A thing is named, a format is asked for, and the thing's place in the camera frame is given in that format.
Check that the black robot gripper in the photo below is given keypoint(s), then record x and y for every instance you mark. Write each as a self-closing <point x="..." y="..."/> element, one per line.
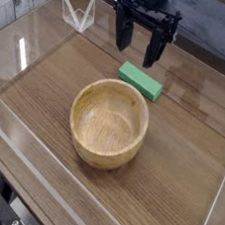
<point x="150" y="14"/>

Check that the clear acrylic corner bracket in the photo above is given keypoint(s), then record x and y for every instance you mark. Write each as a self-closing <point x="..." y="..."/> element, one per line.
<point x="78" y="19"/>

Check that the green rectangular block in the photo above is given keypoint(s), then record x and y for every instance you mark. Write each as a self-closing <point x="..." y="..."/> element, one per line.
<point x="137" y="78"/>

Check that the round wooden bowl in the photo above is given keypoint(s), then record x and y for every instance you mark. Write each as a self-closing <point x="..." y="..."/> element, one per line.
<point x="108" y="123"/>

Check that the black metal table bracket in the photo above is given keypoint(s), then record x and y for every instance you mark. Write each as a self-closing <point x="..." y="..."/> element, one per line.
<point x="7" y="213"/>

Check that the clear acrylic enclosure walls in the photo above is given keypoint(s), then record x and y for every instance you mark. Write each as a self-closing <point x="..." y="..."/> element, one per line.
<point x="178" y="176"/>

